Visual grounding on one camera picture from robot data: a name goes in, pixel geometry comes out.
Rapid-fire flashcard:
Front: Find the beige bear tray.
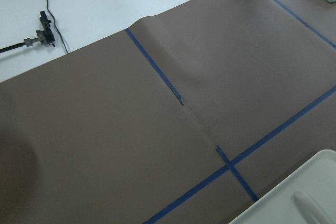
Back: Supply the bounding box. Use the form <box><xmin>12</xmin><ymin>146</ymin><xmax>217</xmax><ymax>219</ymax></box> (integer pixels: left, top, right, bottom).
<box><xmin>232</xmin><ymin>150</ymin><xmax>335</xmax><ymax>223</ymax></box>

